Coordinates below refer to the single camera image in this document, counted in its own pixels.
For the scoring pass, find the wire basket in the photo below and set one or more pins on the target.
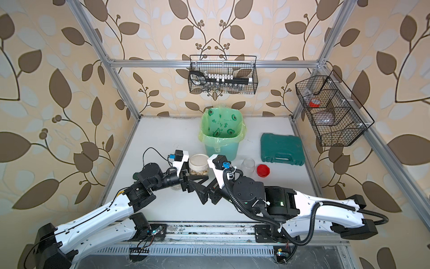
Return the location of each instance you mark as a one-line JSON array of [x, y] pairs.
[[221, 73], [341, 118]]

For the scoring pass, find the yellow-green bin liner bag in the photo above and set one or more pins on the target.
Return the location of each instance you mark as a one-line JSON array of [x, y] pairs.
[[208, 132]]

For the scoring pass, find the right wire basket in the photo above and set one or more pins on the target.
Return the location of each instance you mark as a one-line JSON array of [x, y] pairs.
[[341, 118]]

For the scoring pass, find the red jar lid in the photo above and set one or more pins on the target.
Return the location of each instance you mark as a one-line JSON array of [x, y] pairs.
[[263, 171]]

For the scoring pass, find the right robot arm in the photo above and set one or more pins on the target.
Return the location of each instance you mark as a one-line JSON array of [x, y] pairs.
[[291, 215]]

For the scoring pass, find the back wire basket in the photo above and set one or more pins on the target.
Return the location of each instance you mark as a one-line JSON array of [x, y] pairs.
[[221, 73]]

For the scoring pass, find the red object in basket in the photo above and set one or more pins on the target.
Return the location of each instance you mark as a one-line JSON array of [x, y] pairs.
[[314, 103]]

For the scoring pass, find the green plastic tool case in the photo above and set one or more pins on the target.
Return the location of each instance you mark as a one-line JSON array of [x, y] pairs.
[[284, 149]]

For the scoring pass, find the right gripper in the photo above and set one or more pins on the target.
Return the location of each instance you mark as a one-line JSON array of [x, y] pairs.
[[218, 188]]

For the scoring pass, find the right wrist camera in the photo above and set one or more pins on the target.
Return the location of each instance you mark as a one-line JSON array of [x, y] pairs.
[[219, 163]]

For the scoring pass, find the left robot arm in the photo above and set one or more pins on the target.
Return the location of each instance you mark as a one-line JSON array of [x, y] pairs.
[[59, 247]]

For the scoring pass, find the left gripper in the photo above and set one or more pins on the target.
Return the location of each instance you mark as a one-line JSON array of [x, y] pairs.
[[185, 179]]

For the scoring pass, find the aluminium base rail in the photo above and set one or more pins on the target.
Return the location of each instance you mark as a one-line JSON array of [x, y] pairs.
[[187, 233]]

